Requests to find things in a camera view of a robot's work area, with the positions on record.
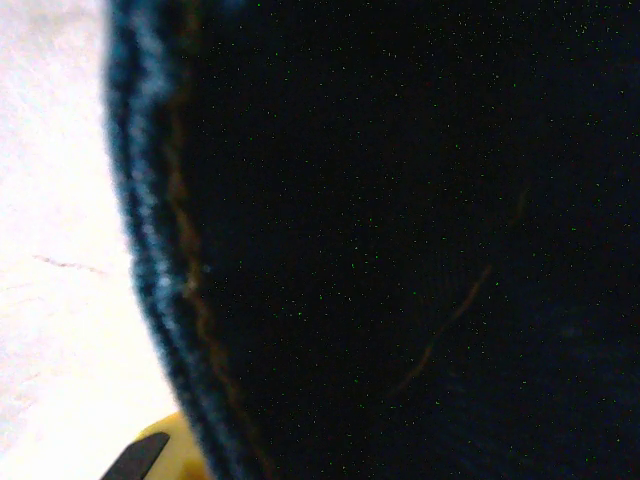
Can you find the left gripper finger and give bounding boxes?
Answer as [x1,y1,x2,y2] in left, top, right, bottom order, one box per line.
[99,410,214,480]

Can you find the dark blue denim skirt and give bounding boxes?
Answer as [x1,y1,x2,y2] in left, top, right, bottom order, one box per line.
[99,0,640,480]

